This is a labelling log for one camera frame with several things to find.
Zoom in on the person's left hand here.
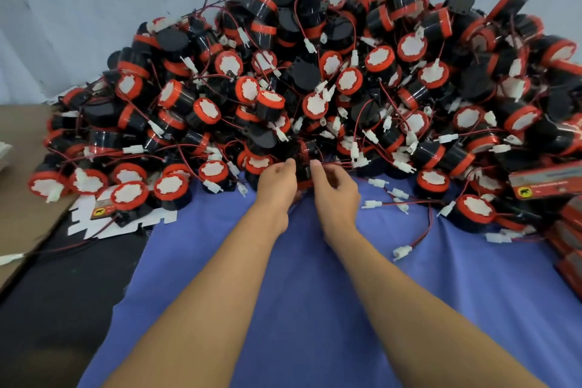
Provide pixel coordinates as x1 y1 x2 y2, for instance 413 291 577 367
257 158 299 221

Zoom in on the person's right hand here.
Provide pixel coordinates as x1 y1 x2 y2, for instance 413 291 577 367
309 160 362 239

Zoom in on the pile of black red buzzers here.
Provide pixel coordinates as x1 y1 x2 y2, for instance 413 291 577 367
27 0 582 239

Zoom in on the orange white paper box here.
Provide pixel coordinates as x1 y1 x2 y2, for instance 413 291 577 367
555 251 582 299
546 219 582 259
509 160 582 201
560 196 582 226

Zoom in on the person's left forearm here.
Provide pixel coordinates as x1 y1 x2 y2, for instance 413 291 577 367
104 206 292 388

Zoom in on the person's right forearm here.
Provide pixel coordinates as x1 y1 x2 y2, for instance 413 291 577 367
323 219 547 388

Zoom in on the blue cloth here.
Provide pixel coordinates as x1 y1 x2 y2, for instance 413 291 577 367
77 178 582 388

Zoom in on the brown cardboard sheet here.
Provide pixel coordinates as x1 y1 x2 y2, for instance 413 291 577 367
0 105 72 292

